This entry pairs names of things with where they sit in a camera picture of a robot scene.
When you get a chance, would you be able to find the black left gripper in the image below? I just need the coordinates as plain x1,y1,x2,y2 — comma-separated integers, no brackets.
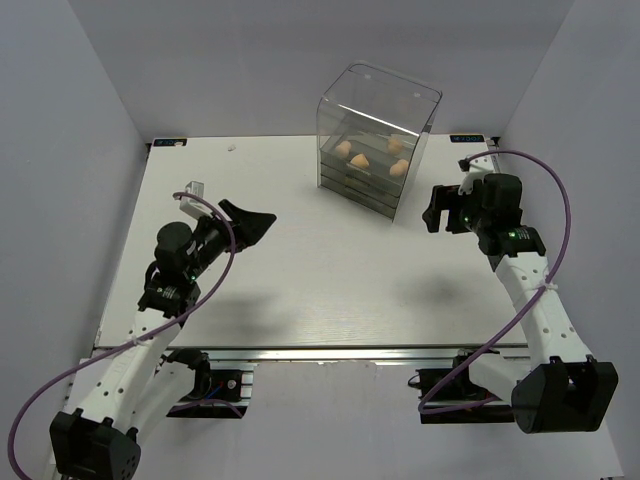
185,200,276,281

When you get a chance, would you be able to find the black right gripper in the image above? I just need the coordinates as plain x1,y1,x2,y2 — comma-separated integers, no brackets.
422,185,490,235

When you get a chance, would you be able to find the clear acrylic makeup organizer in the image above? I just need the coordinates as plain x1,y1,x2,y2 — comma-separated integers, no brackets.
316,61,442,220

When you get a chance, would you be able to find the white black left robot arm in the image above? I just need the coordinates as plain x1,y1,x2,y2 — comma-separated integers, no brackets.
49,192,277,479

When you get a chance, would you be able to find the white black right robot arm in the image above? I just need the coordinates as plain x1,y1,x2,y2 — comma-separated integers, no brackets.
419,173,618,434

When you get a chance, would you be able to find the blue label sticker right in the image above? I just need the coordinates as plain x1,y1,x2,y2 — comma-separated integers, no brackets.
449,134,485,143

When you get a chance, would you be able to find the blue label sticker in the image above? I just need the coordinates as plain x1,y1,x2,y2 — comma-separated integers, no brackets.
449,134,485,143
152,138,187,148

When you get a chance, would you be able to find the blue label sticker left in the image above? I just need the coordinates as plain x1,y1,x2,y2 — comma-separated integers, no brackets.
152,138,187,148

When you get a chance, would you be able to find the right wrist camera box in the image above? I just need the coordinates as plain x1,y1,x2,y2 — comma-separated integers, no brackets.
458,156,495,195

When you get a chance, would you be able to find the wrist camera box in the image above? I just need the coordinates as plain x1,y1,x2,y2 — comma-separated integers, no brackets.
176,181,211,220
458,156,495,195

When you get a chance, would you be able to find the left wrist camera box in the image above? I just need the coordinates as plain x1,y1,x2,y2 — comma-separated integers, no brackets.
176,181,211,220

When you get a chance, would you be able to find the aluminium rail front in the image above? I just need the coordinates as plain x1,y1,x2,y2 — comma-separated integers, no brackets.
89,344,531,366

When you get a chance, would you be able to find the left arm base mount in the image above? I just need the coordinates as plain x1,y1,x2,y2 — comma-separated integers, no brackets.
167,362,254,419

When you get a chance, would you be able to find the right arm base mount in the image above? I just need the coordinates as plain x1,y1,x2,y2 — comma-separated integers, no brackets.
407,368,514,425

